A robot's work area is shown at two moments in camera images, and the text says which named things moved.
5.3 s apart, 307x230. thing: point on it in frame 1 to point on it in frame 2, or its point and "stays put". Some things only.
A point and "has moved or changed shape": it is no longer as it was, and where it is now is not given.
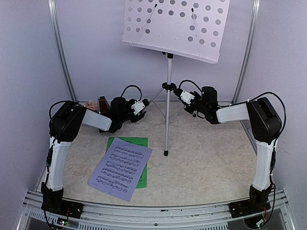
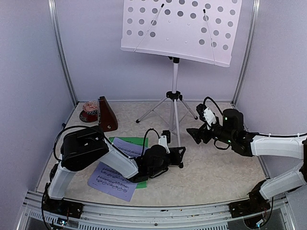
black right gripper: (187, 109) to (197, 137)
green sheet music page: (139, 141) stays put
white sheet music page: (120, 170) stays put
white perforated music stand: (193, 28) has moved or changed shape
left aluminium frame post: (53, 11) stays put
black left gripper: (138, 117) to (176, 151)
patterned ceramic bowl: (93, 104) stays put
